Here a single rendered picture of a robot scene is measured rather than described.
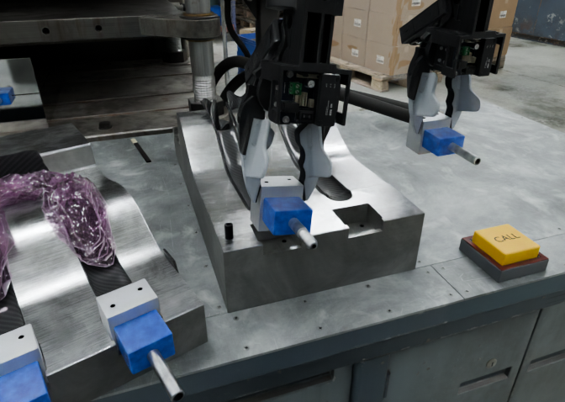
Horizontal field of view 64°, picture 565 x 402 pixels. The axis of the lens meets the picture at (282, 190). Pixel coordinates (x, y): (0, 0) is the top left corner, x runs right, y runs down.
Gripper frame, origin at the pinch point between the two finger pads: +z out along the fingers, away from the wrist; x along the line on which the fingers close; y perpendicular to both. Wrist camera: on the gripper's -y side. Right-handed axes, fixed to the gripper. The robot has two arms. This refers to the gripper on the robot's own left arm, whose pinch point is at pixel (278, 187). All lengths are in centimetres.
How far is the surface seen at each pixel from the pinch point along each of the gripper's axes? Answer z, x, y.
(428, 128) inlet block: -5.4, 26.8, -10.2
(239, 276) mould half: 10.2, -4.3, 1.1
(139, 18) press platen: -18, -11, -77
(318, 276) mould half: 11.4, 5.9, 0.8
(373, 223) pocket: 5.5, 13.9, -1.1
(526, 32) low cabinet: -61, 544, -489
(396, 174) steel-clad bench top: 6.5, 33.3, -25.2
